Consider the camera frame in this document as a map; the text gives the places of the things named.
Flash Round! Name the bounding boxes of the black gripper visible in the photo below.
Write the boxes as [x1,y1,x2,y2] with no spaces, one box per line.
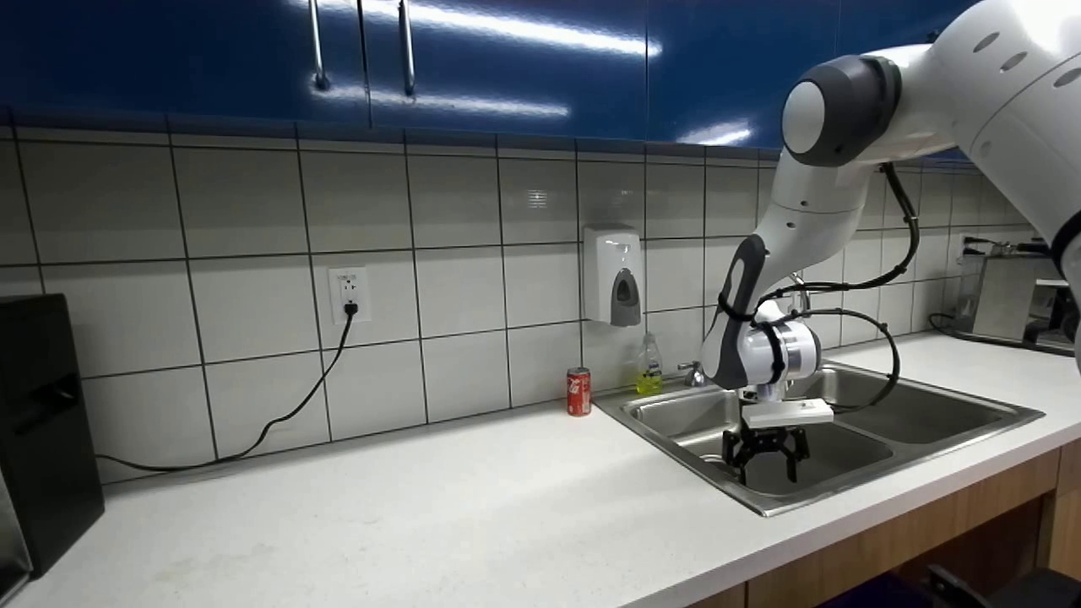
[719,422,813,491]

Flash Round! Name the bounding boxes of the stainless steel double sink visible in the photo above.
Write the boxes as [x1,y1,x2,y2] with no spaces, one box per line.
[596,357,1049,520]

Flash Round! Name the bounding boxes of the wooden base cabinet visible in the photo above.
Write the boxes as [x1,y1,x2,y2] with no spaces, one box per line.
[689,442,1081,608]

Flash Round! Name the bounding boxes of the red soda can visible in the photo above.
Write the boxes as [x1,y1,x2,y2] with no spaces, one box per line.
[563,366,596,419]

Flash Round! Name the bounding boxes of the blue cabinet door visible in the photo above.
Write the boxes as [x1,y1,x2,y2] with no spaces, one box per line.
[0,0,365,128]
[356,0,669,148]

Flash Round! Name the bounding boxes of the black coffee machine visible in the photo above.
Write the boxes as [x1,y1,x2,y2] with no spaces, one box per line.
[0,291,108,604]

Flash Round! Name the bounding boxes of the white wall soap dispenser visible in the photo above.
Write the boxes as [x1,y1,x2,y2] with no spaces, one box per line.
[577,227,650,330]

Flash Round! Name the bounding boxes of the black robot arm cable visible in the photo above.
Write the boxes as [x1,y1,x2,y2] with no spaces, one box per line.
[752,159,927,417]

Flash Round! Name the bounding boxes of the white wall outlet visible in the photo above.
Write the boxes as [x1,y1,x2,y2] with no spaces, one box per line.
[328,264,371,324]

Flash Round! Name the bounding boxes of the black power cord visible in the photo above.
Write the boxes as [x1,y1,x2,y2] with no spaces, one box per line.
[91,297,363,477]

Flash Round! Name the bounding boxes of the silver cabinet handle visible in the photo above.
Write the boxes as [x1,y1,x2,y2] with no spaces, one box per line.
[391,0,421,102]
[305,0,338,94]

